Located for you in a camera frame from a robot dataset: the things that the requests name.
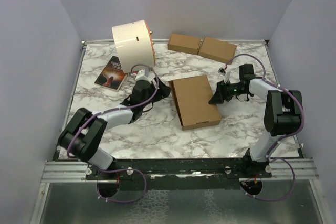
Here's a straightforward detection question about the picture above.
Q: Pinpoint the dark paperback book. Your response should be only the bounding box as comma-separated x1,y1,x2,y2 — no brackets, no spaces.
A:
95,56,128,92

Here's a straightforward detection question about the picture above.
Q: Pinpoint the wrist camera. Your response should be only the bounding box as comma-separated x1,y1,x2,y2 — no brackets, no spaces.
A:
132,68,151,82
218,66,231,83

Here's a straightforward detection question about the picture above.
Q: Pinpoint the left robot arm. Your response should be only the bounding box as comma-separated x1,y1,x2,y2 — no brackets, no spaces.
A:
58,78,171,179

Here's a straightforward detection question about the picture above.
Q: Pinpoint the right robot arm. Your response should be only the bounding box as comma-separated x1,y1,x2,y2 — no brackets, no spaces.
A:
208,64,304,177

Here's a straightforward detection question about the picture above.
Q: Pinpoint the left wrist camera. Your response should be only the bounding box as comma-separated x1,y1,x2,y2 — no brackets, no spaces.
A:
132,68,151,82

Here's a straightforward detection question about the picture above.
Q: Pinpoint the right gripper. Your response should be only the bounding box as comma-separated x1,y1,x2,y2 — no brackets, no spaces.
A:
209,80,247,104

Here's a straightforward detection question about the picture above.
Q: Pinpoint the brown cardboard box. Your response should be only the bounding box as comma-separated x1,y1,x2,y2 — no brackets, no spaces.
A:
169,75,222,131

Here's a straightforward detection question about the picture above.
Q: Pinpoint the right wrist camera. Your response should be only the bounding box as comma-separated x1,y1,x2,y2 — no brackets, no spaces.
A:
218,66,231,83

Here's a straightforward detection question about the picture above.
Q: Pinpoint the cream cylindrical container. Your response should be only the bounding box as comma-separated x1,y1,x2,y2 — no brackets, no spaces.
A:
111,20,156,73

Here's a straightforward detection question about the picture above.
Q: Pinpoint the aluminium table frame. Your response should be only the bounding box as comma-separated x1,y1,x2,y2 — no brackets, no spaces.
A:
30,40,335,223

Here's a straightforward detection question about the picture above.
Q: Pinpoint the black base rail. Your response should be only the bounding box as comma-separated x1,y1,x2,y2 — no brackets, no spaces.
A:
86,157,271,190

